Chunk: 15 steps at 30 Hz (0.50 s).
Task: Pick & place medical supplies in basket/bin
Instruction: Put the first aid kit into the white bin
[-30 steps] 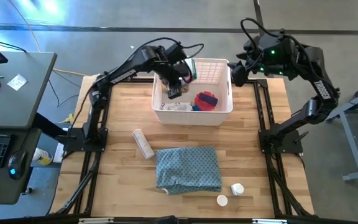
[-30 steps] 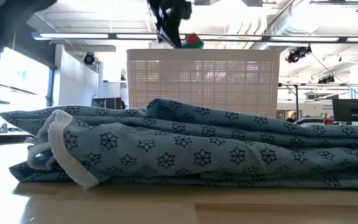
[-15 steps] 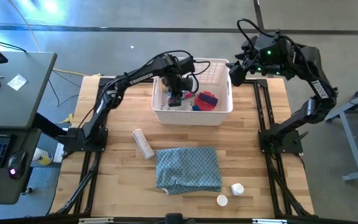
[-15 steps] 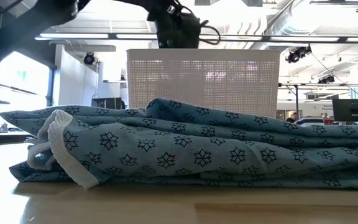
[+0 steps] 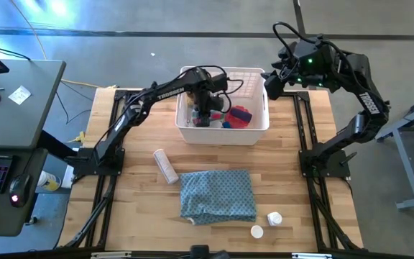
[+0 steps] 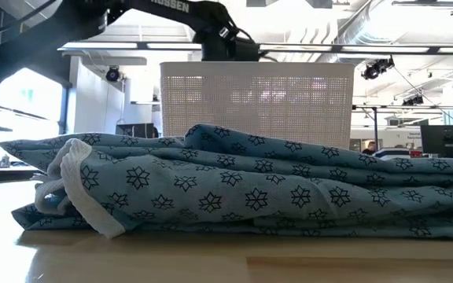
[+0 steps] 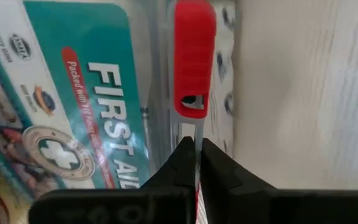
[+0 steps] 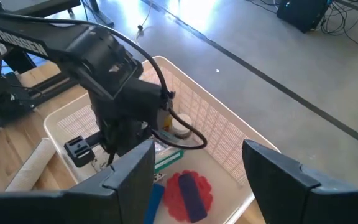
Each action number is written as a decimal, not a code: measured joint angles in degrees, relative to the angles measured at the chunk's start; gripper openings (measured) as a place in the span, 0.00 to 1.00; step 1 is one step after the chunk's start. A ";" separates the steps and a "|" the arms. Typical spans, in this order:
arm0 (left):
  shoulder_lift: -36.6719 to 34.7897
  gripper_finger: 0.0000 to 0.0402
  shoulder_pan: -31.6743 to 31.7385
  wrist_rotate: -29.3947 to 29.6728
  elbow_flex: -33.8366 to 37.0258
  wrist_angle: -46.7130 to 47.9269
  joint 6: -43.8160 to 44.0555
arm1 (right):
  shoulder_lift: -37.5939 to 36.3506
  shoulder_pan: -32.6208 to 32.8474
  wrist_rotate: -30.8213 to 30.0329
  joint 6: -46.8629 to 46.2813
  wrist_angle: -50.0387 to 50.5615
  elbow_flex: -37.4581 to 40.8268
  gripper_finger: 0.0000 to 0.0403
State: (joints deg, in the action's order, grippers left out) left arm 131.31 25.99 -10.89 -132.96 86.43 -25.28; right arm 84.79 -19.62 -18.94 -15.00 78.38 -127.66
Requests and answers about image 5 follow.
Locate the blue patterned cloth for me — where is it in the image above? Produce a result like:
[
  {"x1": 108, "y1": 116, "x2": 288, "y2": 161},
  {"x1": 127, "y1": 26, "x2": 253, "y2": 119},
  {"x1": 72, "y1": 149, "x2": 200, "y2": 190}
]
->
[{"x1": 179, "y1": 169, "x2": 258, "y2": 226}]

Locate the white pill bottle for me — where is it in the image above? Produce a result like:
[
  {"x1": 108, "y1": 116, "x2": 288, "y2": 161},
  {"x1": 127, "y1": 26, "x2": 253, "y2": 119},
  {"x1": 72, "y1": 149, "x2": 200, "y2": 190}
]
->
[{"x1": 266, "y1": 211, "x2": 284, "y2": 227}]

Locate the grey desk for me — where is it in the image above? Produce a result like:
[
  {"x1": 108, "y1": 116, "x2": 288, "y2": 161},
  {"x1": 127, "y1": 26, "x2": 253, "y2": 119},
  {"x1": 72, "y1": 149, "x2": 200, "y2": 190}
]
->
[{"x1": 0, "y1": 59, "x2": 68, "y2": 237}]

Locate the white paper note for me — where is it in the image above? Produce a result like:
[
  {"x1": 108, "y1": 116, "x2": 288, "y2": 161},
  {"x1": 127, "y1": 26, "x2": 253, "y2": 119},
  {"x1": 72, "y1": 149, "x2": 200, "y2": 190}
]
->
[{"x1": 7, "y1": 84, "x2": 32, "y2": 106}]

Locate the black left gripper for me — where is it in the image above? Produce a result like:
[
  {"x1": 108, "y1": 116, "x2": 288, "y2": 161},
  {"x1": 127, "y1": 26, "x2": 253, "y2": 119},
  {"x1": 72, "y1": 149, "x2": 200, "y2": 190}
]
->
[{"x1": 188, "y1": 68, "x2": 230, "y2": 129}]

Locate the pink round pill organizer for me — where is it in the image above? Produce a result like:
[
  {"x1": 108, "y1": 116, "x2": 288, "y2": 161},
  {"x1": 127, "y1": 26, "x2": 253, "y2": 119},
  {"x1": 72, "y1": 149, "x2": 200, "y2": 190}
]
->
[{"x1": 224, "y1": 104, "x2": 252, "y2": 130}]

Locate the beige bandage roll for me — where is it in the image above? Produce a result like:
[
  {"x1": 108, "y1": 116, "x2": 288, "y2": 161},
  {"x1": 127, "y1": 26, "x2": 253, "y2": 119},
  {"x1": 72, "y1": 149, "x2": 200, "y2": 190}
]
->
[{"x1": 152, "y1": 147, "x2": 180, "y2": 186}]

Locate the yellow white canister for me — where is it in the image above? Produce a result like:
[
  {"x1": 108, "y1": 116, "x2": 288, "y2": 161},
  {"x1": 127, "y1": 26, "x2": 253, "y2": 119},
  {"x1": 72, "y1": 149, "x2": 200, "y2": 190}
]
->
[{"x1": 37, "y1": 170, "x2": 63, "y2": 193}]

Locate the white bottle cap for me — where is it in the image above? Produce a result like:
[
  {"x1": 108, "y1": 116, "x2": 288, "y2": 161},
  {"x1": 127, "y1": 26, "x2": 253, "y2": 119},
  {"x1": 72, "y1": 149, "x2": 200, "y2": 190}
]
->
[{"x1": 249, "y1": 224, "x2": 265, "y2": 240}]

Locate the silver bracket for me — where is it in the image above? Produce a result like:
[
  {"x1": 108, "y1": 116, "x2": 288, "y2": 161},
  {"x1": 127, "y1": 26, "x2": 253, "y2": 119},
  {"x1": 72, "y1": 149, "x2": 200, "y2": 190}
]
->
[
  {"x1": 91, "y1": 251, "x2": 133, "y2": 259},
  {"x1": 291, "y1": 252, "x2": 334, "y2": 259}
]

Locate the black rounded object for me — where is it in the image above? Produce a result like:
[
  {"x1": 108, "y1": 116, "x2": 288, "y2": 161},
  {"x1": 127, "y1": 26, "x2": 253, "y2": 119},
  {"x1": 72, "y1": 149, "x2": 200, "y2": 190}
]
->
[{"x1": 190, "y1": 244, "x2": 231, "y2": 259}]

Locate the white plastic basket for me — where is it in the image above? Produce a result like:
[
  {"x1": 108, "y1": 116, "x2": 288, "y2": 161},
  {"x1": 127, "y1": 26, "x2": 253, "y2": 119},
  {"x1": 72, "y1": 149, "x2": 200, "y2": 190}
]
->
[{"x1": 175, "y1": 65, "x2": 271, "y2": 147}]

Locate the yellow cable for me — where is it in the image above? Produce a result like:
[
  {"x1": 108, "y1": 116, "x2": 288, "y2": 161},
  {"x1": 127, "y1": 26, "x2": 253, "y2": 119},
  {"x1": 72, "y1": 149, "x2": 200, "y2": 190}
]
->
[{"x1": 9, "y1": 0, "x2": 118, "y2": 143}]

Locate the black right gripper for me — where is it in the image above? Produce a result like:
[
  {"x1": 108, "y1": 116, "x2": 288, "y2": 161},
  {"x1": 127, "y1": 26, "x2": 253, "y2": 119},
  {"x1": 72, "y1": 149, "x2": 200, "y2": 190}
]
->
[{"x1": 260, "y1": 34, "x2": 339, "y2": 101}]

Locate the black monitor cable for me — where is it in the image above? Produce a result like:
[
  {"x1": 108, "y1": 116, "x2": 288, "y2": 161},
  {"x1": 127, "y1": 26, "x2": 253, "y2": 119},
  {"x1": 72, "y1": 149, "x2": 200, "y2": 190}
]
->
[{"x1": 0, "y1": 42, "x2": 32, "y2": 61}]

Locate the grey metal table frame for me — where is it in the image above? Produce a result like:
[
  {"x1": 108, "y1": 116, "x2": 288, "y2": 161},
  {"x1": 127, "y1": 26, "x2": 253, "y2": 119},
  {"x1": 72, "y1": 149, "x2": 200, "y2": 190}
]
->
[{"x1": 373, "y1": 89, "x2": 414, "y2": 212}]

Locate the black computer mouse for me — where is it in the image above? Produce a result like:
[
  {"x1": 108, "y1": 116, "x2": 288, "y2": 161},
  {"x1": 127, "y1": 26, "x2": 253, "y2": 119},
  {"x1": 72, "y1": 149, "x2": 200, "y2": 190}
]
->
[{"x1": 9, "y1": 173, "x2": 32, "y2": 209}]

